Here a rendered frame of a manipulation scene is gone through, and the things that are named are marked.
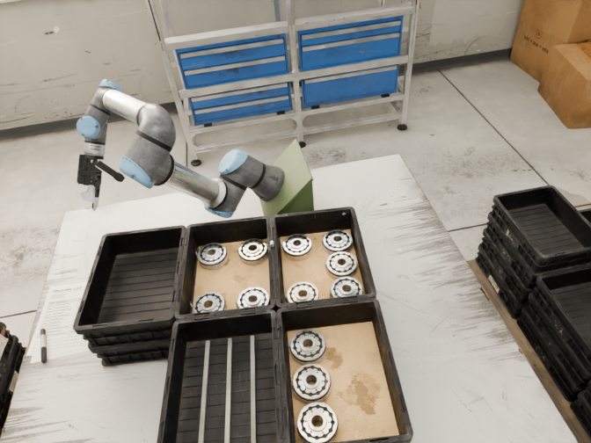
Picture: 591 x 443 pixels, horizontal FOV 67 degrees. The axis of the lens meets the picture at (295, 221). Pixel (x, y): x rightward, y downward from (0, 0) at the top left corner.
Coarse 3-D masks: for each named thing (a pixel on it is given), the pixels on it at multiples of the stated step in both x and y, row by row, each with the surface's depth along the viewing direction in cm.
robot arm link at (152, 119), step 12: (108, 84) 158; (96, 96) 158; (108, 96) 153; (120, 96) 150; (108, 108) 155; (120, 108) 147; (132, 108) 143; (144, 108) 137; (156, 108) 137; (132, 120) 145; (144, 120) 134; (156, 120) 133; (168, 120) 136; (144, 132) 132; (156, 132) 132; (168, 132) 134; (168, 144) 135
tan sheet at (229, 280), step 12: (264, 240) 163; (228, 252) 160; (228, 264) 156; (240, 264) 156; (264, 264) 155; (204, 276) 153; (216, 276) 153; (228, 276) 152; (240, 276) 152; (252, 276) 151; (264, 276) 151; (204, 288) 149; (216, 288) 149; (228, 288) 148; (240, 288) 148; (264, 288) 147; (228, 300) 145
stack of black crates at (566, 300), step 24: (552, 288) 191; (576, 288) 191; (528, 312) 196; (552, 312) 178; (576, 312) 183; (528, 336) 200; (552, 336) 182; (576, 336) 166; (552, 360) 185; (576, 360) 169; (576, 384) 173
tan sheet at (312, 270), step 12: (312, 240) 161; (312, 252) 157; (324, 252) 157; (288, 264) 154; (300, 264) 154; (312, 264) 153; (324, 264) 153; (288, 276) 150; (300, 276) 150; (312, 276) 149; (324, 276) 149; (360, 276) 148; (288, 288) 147; (324, 288) 145
